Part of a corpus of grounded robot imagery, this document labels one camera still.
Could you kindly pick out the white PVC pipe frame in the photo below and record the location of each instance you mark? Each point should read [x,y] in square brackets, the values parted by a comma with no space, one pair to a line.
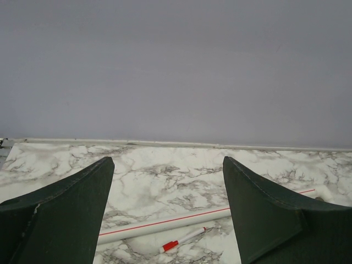
[158,225]

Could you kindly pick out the red white marker pen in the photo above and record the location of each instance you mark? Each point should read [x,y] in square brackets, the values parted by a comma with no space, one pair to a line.
[172,244]

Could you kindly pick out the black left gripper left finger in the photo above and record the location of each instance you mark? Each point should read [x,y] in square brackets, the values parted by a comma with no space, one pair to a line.
[58,223]

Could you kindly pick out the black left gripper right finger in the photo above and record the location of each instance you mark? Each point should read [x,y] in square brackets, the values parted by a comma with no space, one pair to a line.
[273,224]

